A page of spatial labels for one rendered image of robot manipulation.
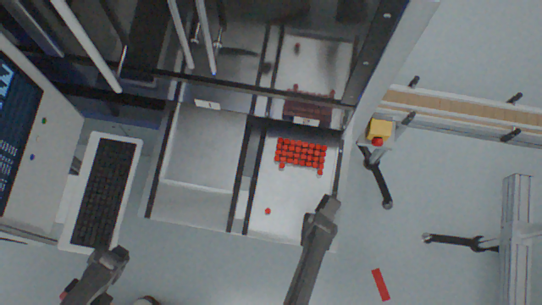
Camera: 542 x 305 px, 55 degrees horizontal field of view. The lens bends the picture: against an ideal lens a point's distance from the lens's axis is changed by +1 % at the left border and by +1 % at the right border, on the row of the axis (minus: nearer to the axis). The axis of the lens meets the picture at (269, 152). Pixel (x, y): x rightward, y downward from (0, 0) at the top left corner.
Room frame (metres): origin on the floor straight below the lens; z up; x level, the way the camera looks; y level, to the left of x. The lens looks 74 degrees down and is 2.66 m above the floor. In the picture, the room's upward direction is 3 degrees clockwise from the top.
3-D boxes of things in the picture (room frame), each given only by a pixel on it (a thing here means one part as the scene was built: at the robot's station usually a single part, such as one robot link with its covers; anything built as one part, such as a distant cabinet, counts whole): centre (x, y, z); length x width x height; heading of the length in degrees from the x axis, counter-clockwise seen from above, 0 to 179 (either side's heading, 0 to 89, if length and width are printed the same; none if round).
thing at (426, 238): (0.32, -1.05, 0.07); 0.50 x 0.08 x 0.14; 83
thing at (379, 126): (0.58, -0.37, 0.99); 0.08 x 0.07 x 0.07; 173
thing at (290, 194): (0.38, -0.09, 0.90); 0.34 x 0.26 x 0.04; 172
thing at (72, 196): (0.35, 0.64, 0.79); 0.45 x 0.28 x 0.03; 173
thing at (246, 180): (0.33, 0.08, 0.91); 0.14 x 0.03 x 0.06; 173
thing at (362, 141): (0.62, -0.39, 0.87); 0.14 x 0.13 x 0.02; 173
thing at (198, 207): (0.45, 0.07, 0.87); 0.70 x 0.48 x 0.02; 83
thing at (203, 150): (0.54, 0.23, 0.90); 0.34 x 0.26 x 0.04; 173
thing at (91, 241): (0.34, 0.59, 0.82); 0.40 x 0.14 x 0.02; 173
